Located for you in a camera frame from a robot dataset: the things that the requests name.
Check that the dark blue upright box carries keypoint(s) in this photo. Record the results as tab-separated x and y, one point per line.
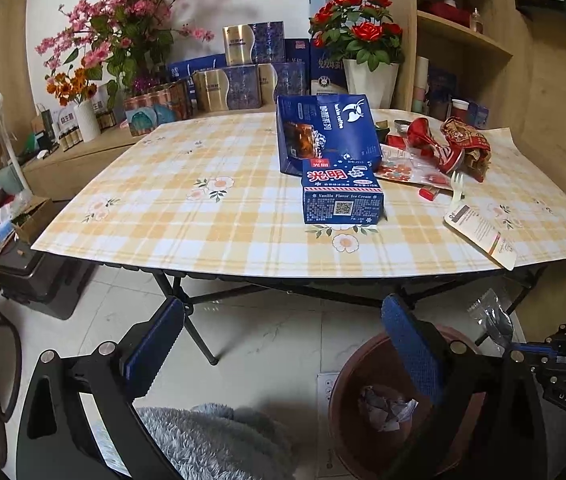
297	52

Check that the brown cardboard box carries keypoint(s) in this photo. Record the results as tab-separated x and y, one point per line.
38	220

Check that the large blue coffee box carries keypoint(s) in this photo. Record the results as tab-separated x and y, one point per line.
343	130

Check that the crumpled white paper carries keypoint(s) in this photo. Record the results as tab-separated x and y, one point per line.
388	410

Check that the white floor plate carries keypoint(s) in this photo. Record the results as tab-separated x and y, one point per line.
325	390

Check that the black counter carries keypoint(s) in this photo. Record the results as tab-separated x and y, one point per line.
543	7

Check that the black hard case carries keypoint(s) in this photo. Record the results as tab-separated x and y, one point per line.
38	285

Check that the blue ice cream box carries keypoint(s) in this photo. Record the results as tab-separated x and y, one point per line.
338	205

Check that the white plastic fork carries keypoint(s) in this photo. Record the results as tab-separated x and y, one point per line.
458	185

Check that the small glass bottle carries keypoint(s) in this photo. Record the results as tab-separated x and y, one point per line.
476	22

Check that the yellow plaid flowered tablecloth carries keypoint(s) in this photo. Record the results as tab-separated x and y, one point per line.
213	240

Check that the pink blossom artificial plant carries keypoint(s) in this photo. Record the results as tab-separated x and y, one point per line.
123	20

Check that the clear plastic blister packaging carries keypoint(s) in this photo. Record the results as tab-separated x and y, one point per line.
398	170

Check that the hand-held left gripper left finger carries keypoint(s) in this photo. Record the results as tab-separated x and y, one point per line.
155	340

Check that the small black silver object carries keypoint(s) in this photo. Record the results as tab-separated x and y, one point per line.
403	124

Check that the brown snack wrapper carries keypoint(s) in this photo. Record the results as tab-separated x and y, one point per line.
470	150

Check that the clear plastic wrapper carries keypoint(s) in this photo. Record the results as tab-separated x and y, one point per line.
488	307

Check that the stack of paper cups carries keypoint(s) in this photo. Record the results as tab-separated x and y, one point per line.
421	85

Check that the dark blue picture box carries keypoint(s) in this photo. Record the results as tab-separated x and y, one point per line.
442	85

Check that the white paper packet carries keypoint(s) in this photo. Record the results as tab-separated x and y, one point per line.
483	232

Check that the red teapot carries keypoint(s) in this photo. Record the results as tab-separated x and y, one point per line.
443	7

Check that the red cup with white lid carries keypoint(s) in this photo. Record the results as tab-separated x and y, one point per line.
460	110

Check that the wooden shelf unit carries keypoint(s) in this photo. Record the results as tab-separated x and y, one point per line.
463	40

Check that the red rose artificial plant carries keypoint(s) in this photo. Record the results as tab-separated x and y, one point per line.
363	30

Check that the person's left fluffy trouser leg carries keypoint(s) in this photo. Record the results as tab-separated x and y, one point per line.
213	445

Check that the flat blue box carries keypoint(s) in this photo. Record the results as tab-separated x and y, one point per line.
195	67

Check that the gold and blue gift box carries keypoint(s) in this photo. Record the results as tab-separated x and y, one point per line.
223	90
283	85
253	45

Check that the white flower pot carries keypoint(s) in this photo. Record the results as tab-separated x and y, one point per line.
370	85

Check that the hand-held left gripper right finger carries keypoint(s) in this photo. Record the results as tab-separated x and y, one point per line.
413	350

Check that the white ribbed vase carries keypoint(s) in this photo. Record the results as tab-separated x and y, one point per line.
87	122

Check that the black folding table frame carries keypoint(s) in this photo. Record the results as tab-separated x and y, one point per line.
313	285

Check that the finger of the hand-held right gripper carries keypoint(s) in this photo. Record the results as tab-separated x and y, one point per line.
545	349

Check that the row of small bottles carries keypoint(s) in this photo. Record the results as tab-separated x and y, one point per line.
69	139

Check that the maroon round waste bin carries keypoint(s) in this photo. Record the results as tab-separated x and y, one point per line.
348	410

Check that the blue and white carton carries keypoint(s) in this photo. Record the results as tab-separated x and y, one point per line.
328	77

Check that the orange artificial flowers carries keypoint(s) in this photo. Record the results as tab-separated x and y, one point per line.
70	85

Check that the small blue box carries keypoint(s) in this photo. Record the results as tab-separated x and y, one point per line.
479	115

